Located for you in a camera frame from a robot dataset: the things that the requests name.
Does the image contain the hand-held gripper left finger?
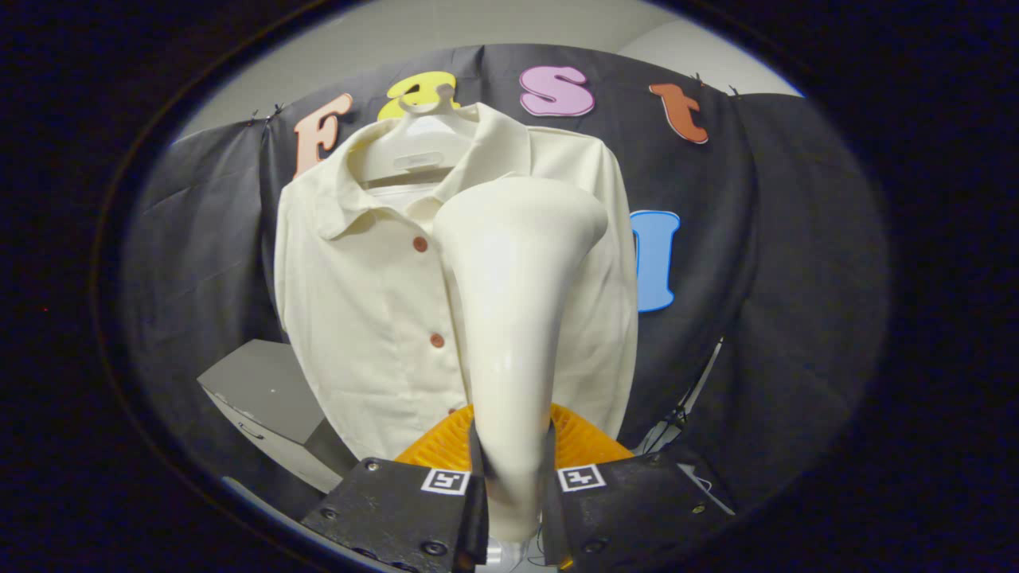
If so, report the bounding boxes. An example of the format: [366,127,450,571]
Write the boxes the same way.
[301,403,490,573]

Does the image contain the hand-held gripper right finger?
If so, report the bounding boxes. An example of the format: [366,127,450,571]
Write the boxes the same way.
[541,402,738,571]

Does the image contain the cream button shirt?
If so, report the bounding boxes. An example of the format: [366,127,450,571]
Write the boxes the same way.
[273,102,639,461]

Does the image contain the white garment steamer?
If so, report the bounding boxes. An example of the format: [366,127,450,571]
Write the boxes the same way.
[432,177,610,546]

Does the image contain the white stand pole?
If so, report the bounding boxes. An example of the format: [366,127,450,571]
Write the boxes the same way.
[639,338,725,456]

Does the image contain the grey cabinet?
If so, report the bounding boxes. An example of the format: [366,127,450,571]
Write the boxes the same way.
[197,339,359,494]

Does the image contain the black backdrop cloth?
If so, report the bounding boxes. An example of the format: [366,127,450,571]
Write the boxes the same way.
[119,44,891,518]

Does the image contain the white plastic hanger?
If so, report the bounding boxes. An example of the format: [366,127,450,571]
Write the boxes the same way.
[350,84,478,192]

